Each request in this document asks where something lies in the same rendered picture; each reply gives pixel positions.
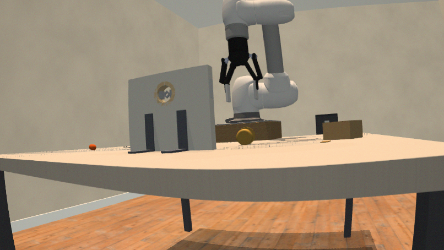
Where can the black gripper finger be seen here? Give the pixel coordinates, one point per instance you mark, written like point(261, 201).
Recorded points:
point(225, 79)
point(258, 71)

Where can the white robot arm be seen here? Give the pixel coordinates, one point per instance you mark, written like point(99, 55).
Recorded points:
point(277, 90)

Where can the grey panel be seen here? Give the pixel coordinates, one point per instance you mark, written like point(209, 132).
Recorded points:
point(190, 92)

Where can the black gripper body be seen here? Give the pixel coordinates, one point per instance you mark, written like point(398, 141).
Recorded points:
point(238, 46)

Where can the brass door knob with grey square spindle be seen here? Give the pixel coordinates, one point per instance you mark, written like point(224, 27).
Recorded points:
point(245, 136)

